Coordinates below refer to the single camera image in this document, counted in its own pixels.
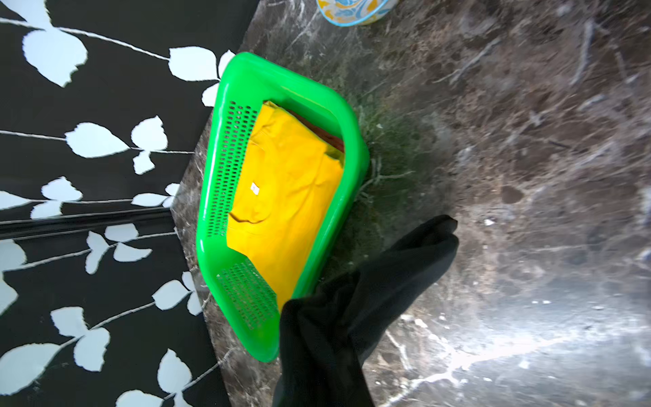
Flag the green plastic basket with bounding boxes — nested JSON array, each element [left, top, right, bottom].
[[196, 53, 370, 362]]

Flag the black t-shirt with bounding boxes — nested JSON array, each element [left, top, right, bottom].
[[273, 215, 459, 406]]

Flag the red t-shirt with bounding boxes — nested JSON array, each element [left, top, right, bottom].
[[288, 110, 345, 153]]

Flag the patterned yellow blue bowl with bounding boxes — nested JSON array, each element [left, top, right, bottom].
[[316, 0, 399, 27]]

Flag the yellow t-shirt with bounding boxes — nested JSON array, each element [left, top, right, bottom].
[[226, 102, 345, 308]]

